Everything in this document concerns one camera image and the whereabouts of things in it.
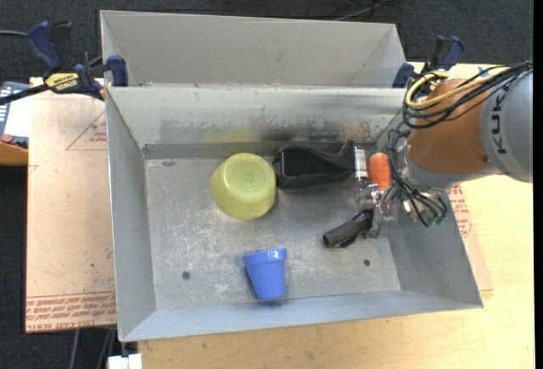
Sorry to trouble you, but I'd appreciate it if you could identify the yellow-green plastic bowl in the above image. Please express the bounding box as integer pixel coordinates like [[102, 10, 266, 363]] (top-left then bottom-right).
[[210, 152, 277, 221]]

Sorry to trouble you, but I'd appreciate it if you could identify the blue plastic cup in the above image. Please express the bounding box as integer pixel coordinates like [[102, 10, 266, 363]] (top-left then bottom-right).
[[241, 247, 288, 303]]

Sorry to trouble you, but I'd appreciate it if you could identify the orange toy carrot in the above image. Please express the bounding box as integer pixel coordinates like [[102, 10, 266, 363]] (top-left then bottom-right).
[[367, 152, 392, 193]]

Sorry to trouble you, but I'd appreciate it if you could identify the grey metal bin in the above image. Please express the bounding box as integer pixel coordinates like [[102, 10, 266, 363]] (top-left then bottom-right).
[[99, 9, 484, 343]]

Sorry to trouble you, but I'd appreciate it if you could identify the black tube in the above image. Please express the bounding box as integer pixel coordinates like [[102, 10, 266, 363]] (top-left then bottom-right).
[[322, 210, 375, 249]]

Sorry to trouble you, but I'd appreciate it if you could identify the brown cardboard board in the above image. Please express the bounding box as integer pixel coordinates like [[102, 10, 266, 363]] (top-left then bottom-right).
[[25, 78, 495, 334]]

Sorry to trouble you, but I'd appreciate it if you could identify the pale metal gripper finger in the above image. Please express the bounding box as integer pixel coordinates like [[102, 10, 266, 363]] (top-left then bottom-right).
[[357, 184, 381, 211], [367, 208, 394, 239]]

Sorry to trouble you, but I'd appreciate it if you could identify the small clear bottle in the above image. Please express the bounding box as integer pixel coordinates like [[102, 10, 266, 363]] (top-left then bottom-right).
[[352, 145, 369, 193]]

